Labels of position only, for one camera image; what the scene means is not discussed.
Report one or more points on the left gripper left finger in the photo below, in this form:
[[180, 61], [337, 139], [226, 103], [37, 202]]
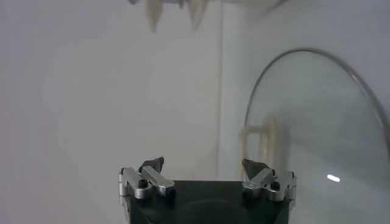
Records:
[[152, 181]]

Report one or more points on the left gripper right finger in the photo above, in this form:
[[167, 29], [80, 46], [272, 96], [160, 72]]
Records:
[[260, 181]]

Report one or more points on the round glass pot lid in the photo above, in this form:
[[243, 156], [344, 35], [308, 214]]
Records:
[[320, 121]]

